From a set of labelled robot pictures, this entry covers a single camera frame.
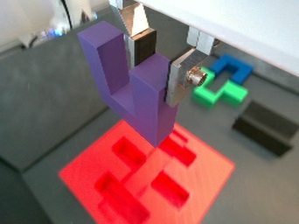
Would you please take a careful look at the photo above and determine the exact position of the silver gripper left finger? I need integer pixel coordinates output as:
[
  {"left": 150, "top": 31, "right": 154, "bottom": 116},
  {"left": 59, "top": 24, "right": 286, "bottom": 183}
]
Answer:
[{"left": 108, "top": 0, "right": 156, "bottom": 68}]

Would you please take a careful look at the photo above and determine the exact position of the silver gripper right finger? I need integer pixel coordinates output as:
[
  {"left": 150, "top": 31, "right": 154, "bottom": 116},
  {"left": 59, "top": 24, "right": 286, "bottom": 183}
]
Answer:
[{"left": 164, "top": 27, "right": 219, "bottom": 107}]

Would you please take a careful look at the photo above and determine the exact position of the purple U-shaped block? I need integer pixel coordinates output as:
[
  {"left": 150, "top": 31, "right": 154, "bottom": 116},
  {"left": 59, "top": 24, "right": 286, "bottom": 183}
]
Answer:
[{"left": 79, "top": 21, "right": 178, "bottom": 146}]

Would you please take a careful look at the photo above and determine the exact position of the black angle fixture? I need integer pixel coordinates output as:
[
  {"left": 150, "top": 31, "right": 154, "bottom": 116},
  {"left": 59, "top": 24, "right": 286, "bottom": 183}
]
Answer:
[{"left": 232, "top": 101, "right": 299, "bottom": 157}]

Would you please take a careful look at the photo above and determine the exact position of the red board with cutouts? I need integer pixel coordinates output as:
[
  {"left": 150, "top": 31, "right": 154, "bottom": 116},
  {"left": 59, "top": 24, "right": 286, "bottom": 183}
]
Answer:
[{"left": 60, "top": 122, "right": 235, "bottom": 224}]

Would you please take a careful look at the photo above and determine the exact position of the green cross-shaped block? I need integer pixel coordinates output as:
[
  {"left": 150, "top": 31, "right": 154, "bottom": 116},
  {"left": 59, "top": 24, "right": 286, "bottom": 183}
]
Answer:
[{"left": 192, "top": 67, "right": 248, "bottom": 109}]

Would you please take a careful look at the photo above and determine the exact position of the blue U-shaped block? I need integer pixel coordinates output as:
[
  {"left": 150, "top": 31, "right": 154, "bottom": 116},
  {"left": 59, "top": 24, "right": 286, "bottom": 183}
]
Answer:
[{"left": 210, "top": 54, "right": 254, "bottom": 85}]

